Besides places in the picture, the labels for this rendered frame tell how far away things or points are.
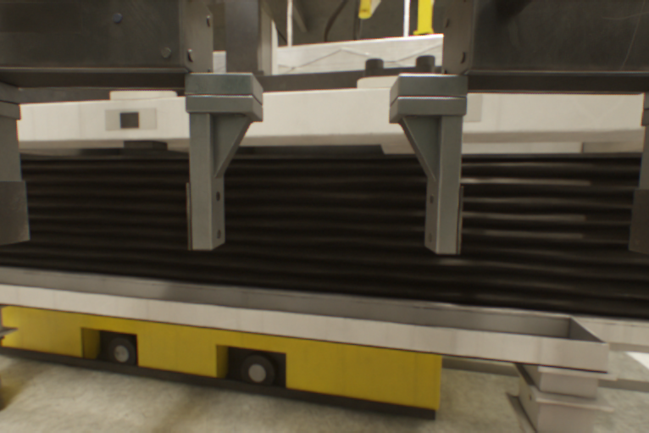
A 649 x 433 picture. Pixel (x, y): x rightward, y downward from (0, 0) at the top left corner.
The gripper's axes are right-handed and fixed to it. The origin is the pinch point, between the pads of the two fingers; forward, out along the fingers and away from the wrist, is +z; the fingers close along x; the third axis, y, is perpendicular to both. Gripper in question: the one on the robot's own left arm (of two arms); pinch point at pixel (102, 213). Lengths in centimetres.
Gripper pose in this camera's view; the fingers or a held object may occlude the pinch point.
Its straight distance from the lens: 25.6
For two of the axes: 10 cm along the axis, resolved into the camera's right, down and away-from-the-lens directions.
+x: -10.0, -0.1, 0.2
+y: 0.2, -1.0, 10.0
